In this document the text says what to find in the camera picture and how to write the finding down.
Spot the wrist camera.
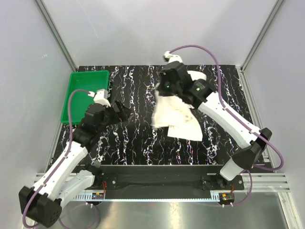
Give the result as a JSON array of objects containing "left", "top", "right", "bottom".
[
  {"left": 163, "top": 51, "right": 183, "bottom": 63},
  {"left": 93, "top": 89, "right": 111, "bottom": 107}
]

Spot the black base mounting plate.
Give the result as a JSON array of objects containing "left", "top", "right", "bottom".
[{"left": 88, "top": 165, "right": 244, "bottom": 195}]

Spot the right connector board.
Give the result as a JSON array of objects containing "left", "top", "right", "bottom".
[{"left": 220, "top": 193, "right": 235, "bottom": 201}]

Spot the connector board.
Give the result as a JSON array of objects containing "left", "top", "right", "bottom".
[
  {"left": 220, "top": 193, "right": 235, "bottom": 201},
  {"left": 92, "top": 192, "right": 104, "bottom": 200}
]

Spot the large white towel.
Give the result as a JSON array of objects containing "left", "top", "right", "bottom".
[{"left": 151, "top": 90, "right": 203, "bottom": 141}]

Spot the aluminium frame rail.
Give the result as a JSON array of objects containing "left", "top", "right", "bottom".
[{"left": 34, "top": 173, "right": 290, "bottom": 192}]

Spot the left connector board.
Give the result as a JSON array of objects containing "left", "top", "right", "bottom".
[{"left": 92, "top": 192, "right": 104, "bottom": 200}]

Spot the grey slotted cable duct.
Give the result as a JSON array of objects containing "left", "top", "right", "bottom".
[{"left": 72, "top": 191, "right": 220, "bottom": 202}]

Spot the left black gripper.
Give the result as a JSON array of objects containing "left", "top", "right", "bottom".
[{"left": 97, "top": 99, "right": 132, "bottom": 133}]

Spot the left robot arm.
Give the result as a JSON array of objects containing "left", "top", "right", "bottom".
[{"left": 19, "top": 101, "right": 132, "bottom": 229}]

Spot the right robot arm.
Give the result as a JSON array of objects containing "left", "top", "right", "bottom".
[{"left": 152, "top": 61, "right": 272, "bottom": 189}]

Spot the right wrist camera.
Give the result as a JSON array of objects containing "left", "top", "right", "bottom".
[{"left": 163, "top": 51, "right": 183, "bottom": 63}]

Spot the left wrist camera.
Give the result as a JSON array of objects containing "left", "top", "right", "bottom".
[{"left": 93, "top": 89, "right": 111, "bottom": 107}]

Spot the green plastic tray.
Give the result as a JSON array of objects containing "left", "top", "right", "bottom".
[{"left": 61, "top": 70, "right": 109, "bottom": 125}]

